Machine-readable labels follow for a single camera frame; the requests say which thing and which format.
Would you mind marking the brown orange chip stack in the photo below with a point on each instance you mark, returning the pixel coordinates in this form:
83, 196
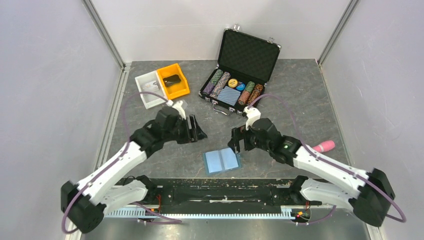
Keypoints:
256, 92

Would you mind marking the blue playing card deck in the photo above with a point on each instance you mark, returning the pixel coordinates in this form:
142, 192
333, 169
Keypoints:
229, 95

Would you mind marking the blue round chip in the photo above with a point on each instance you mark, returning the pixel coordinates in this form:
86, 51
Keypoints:
240, 86

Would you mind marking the silver card in white bin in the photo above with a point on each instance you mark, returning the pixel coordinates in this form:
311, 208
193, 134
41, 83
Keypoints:
151, 86

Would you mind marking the yellow dealer button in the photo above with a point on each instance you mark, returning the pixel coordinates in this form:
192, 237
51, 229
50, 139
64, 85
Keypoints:
233, 83

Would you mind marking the white plastic bin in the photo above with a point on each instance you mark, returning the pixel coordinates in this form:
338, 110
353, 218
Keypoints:
150, 100

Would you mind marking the purple poker chip stack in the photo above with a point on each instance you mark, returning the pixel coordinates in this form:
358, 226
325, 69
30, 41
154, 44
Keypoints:
209, 88

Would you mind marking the black poker chip case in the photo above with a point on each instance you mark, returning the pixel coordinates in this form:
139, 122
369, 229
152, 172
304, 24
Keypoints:
248, 59

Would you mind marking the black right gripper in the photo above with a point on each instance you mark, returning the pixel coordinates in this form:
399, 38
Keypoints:
242, 133

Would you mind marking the white slotted cable duct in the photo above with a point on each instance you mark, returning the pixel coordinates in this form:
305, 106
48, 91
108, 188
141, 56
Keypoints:
137, 212

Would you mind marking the black card in yellow bin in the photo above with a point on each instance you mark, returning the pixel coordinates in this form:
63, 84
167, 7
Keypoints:
171, 80

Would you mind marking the blue card holder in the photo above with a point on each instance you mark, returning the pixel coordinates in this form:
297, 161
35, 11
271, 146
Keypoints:
220, 161

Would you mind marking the green poker chip stack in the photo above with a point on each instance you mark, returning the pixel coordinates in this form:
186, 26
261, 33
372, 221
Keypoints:
216, 77

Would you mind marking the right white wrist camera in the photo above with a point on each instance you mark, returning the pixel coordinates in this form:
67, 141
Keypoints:
252, 114

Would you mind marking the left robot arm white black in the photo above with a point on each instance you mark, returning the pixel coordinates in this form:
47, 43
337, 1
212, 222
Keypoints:
86, 203

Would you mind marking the pink cylindrical tube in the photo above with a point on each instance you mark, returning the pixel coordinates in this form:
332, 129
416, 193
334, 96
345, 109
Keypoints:
325, 146

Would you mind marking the green red chip stack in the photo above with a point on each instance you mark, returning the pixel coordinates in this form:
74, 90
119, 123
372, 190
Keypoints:
249, 87

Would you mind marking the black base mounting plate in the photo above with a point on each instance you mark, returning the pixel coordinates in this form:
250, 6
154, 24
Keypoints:
222, 195

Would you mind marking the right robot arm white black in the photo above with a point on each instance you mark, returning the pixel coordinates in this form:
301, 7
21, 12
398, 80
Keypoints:
368, 194

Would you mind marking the yellow plastic bin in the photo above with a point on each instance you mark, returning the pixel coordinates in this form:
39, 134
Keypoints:
177, 90

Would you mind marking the pink grey chip stack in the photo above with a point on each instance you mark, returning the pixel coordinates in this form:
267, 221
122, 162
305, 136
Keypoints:
220, 85

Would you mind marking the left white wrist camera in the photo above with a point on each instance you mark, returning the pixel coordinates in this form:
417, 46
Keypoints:
180, 106

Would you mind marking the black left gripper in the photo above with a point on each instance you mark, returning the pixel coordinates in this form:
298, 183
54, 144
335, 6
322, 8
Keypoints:
195, 134

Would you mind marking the red poker chip stack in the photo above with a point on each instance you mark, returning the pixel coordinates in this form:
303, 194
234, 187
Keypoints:
244, 98

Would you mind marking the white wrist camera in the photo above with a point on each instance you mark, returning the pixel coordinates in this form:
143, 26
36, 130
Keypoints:
180, 106
252, 114

